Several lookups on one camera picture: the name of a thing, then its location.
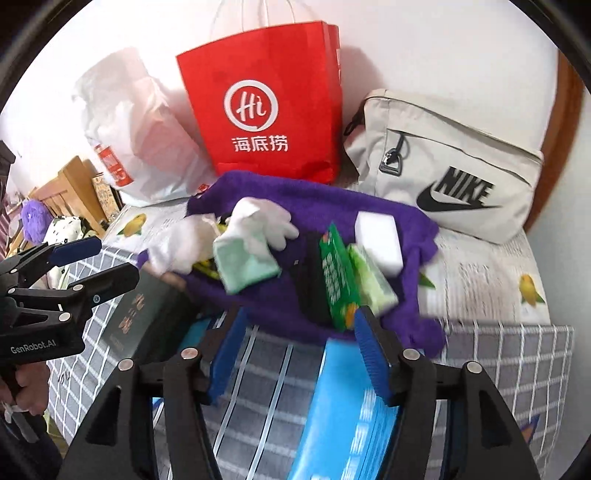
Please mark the purple towel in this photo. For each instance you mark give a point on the purple towel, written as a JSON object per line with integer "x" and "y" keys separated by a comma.
{"x": 303, "y": 256}

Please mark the white fruit print bedsheet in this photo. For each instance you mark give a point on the white fruit print bedsheet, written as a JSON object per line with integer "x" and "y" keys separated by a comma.
{"x": 469, "y": 279}

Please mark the brown wooden door frame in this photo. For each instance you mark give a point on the brown wooden door frame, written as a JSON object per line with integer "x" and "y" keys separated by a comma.
{"x": 560, "y": 134}

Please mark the blue tissue pack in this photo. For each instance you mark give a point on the blue tissue pack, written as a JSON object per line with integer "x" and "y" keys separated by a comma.
{"x": 348, "y": 427}

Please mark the grey Nike pouch bag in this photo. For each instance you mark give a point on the grey Nike pouch bag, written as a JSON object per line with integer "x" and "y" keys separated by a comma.
{"x": 419, "y": 151}

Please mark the white mint gloves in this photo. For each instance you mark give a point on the white mint gloves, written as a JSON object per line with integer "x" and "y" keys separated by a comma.
{"x": 242, "y": 253}

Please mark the person left hand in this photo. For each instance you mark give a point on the person left hand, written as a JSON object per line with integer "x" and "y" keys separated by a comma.
{"x": 33, "y": 396}

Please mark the white spotted cloth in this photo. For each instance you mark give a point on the white spotted cloth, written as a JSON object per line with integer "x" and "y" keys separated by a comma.
{"x": 64, "y": 230}

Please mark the light green tissue pack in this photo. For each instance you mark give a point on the light green tissue pack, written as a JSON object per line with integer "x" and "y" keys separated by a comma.
{"x": 375, "y": 290}

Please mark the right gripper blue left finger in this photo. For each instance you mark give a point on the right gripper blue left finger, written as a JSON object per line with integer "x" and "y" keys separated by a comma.
{"x": 230, "y": 332}

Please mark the dark green tin box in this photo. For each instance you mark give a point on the dark green tin box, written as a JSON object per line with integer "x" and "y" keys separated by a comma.
{"x": 149, "y": 322}

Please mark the white sponge block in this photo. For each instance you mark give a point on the white sponge block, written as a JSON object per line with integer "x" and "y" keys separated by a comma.
{"x": 378, "y": 235}

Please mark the grey checkered blanket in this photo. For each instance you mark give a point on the grey checkered blanket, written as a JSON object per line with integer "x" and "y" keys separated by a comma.
{"x": 257, "y": 424}

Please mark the yellow black pouch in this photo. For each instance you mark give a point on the yellow black pouch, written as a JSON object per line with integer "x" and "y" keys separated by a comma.
{"x": 208, "y": 268}

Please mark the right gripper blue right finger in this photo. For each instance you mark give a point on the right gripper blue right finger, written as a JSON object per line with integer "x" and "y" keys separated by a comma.
{"x": 380, "y": 350}

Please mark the purple plush toy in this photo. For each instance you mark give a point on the purple plush toy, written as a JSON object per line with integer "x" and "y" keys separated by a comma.
{"x": 36, "y": 219}

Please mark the red paper shopping bag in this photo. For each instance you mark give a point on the red paper shopping bag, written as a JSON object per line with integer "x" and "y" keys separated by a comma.
{"x": 269, "y": 100}

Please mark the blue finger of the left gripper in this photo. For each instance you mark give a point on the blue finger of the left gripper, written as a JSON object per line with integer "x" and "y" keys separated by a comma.
{"x": 80, "y": 297}
{"x": 40, "y": 260}

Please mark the brown decorated box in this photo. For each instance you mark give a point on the brown decorated box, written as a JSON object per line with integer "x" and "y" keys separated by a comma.
{"x": 108, "y": 198}

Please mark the white Miniso plastic bag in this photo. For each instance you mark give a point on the white Miniso plastic bag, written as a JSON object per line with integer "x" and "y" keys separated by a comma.
{"x": 126, "y": 120}

